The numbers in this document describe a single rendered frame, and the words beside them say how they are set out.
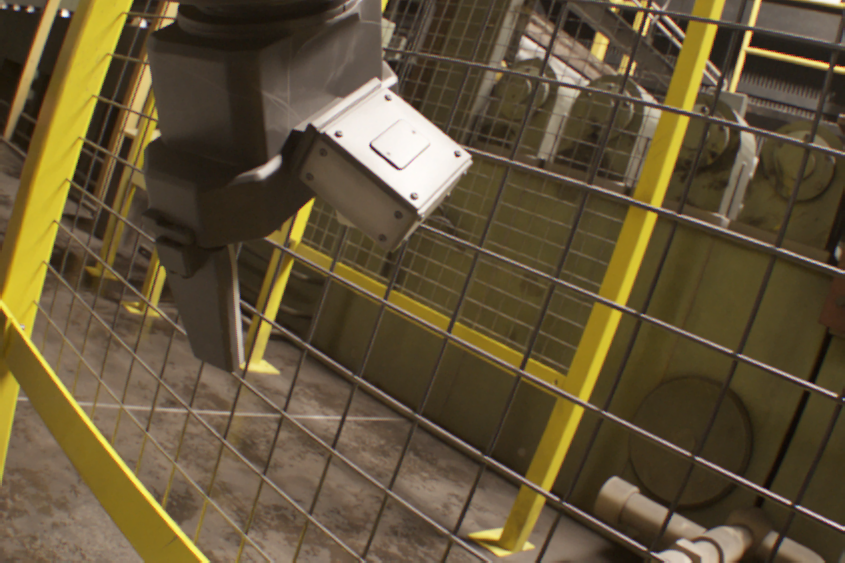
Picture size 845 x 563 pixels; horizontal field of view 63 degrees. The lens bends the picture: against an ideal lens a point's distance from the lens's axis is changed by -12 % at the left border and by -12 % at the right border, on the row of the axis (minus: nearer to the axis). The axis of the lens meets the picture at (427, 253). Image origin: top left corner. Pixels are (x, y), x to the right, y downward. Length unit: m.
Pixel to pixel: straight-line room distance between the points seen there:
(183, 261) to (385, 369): 2.50
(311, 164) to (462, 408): 2.30
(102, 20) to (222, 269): 0.68
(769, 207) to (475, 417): 1.11
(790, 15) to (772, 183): 9.67
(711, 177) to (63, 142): 1.80
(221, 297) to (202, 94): 0.07
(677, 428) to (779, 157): 0.79
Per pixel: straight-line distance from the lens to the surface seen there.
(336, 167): 0.25
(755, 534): 1.96
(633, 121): 2.44
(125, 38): 5.32
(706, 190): 2.28
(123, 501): 0.64
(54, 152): 0.92
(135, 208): 3.70
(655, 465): 2.15
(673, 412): 2.13
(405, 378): 2.69
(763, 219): 2.21
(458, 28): 2.88
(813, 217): 2.17
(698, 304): 2.17
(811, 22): 11.68
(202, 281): 0.28
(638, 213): 1.72
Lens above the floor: 0.72
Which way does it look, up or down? 4 degrees down
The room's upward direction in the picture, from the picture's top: 20 degrees clockwise
